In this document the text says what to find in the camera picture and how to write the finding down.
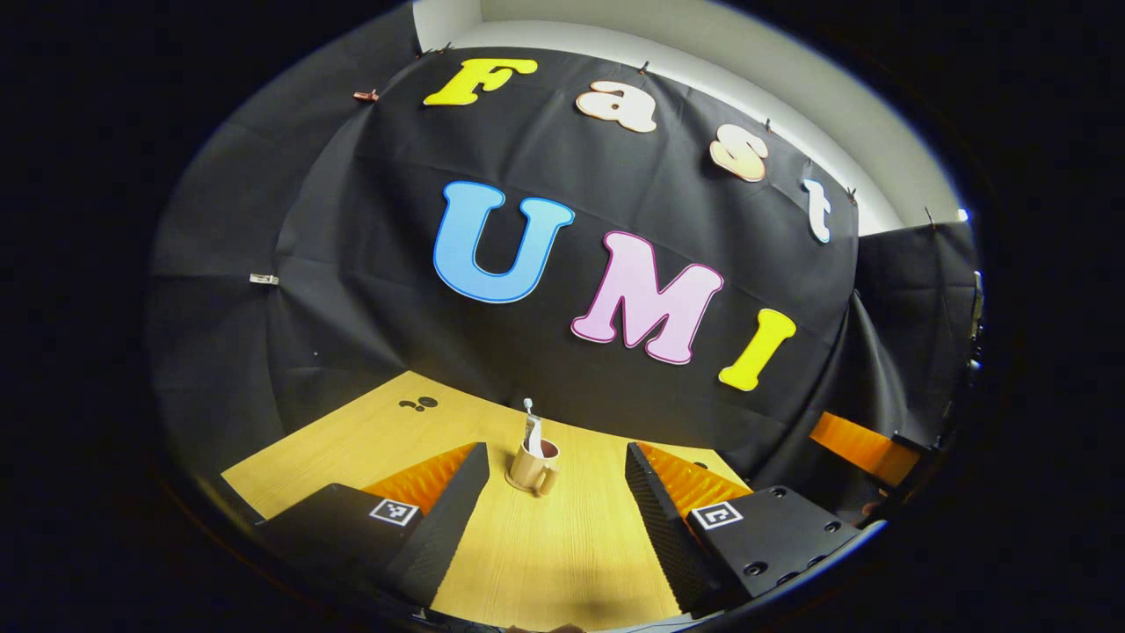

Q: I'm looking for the wooden desktop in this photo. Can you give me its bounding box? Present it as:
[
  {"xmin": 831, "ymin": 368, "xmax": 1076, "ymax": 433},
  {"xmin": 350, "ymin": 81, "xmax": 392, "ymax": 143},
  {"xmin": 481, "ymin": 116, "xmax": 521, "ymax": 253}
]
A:
[{"xmin": 220, "ymin": 369, "xmax": 757, "ymax": 633}]

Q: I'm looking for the beige cup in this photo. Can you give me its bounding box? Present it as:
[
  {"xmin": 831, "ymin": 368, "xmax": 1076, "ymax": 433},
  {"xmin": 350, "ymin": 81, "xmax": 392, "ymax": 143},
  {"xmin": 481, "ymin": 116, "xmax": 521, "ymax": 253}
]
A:
[{"xmin": 505, "ymin": 437, "xmax": 562, "ymax": 497}]

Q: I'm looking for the black backdrop cloth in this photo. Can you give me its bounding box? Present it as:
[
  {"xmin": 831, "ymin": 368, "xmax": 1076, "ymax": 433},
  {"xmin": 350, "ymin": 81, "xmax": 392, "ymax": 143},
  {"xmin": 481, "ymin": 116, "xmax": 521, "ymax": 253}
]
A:
[{"xmin": 148, "ymin": 44, "xmax": 981, "ymax": 528}]

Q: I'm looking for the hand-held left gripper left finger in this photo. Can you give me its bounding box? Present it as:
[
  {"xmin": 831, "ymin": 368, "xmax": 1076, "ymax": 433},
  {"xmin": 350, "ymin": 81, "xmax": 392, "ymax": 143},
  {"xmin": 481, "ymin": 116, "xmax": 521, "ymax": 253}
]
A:
[{"xmin": 255, "ymin": 441, "xmax": 490, "ymax": 609}]

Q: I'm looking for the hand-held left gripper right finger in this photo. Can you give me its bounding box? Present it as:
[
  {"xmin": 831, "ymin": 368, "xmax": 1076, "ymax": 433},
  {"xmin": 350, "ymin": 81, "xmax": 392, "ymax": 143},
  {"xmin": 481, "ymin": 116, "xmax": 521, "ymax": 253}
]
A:
[{"xmin": 624, "ymin": 441, "xmax": 867, "ymax": 616}]

